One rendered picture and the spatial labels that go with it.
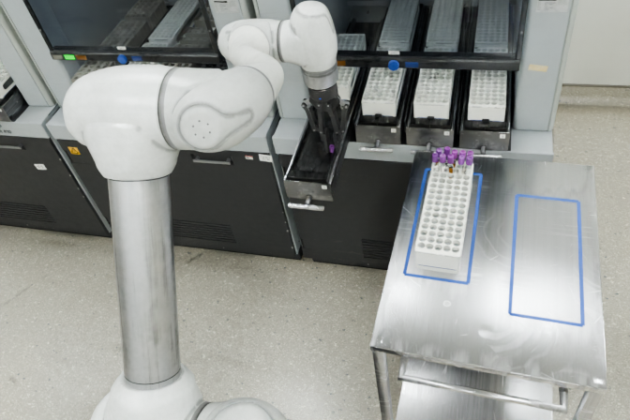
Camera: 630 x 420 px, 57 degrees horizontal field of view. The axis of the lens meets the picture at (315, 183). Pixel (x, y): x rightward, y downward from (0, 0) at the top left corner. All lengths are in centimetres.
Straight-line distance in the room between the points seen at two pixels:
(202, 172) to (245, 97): 122
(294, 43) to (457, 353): 77
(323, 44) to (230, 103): 57
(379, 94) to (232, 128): 94
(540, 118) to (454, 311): 71
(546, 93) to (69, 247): 212
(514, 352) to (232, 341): 128
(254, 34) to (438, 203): 59
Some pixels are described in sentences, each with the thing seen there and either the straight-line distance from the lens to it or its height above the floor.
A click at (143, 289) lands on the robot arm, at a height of 115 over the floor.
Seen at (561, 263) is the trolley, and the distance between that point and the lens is 139.
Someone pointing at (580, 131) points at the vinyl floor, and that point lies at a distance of 298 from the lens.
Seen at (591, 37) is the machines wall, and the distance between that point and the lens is 296.
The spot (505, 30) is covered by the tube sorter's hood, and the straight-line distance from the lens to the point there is 159.
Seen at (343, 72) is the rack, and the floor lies 86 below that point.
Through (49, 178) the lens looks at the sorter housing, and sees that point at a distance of 254.
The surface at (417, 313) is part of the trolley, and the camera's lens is 128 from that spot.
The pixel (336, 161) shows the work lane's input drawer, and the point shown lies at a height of 81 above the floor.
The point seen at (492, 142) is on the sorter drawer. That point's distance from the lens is 171.
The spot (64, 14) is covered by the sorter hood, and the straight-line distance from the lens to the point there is 200.
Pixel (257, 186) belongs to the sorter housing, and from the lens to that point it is 204.
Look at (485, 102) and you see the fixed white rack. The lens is 170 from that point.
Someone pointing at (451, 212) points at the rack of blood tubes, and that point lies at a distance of 138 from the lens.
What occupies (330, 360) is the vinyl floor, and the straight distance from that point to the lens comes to 217.
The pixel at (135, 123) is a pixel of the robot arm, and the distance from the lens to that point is 92.
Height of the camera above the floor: 191
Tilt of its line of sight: 45 degrees down
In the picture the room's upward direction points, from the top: 11 degrees counter-clockwise
